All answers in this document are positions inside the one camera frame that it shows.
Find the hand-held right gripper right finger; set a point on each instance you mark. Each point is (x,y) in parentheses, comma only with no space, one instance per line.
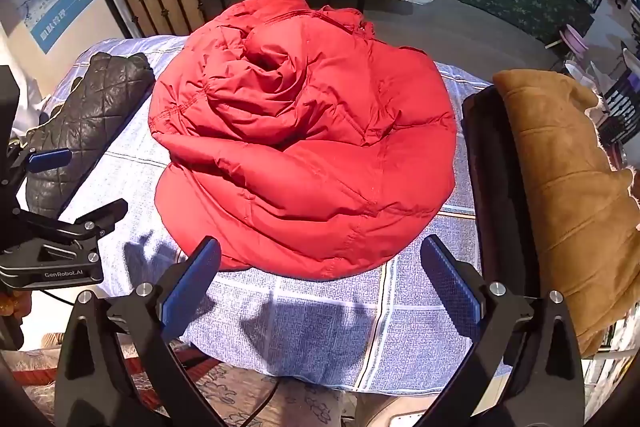
(450,282)

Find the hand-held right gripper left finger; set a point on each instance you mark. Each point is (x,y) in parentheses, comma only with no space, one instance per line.
(192,287)

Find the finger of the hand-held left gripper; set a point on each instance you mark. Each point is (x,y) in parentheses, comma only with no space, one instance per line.
(80,219)
(47,159)

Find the red down jacket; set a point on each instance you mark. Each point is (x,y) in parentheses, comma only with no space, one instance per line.
(300,132)

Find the white cloth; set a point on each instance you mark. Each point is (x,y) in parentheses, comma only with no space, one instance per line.
(22,107)

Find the black quilted jacket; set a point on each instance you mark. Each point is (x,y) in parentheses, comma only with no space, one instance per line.
(90,107)

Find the dark folded garment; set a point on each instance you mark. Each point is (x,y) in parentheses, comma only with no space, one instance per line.
(495,187)

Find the floral patterned mat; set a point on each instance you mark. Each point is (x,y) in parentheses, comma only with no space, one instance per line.
(225,394)

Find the blue checked bed sheet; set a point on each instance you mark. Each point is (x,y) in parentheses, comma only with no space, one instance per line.
(310,322)

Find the brown suede coat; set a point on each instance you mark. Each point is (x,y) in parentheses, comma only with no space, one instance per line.
(560,187)

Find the pink chair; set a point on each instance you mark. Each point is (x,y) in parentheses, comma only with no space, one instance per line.
(575,39)

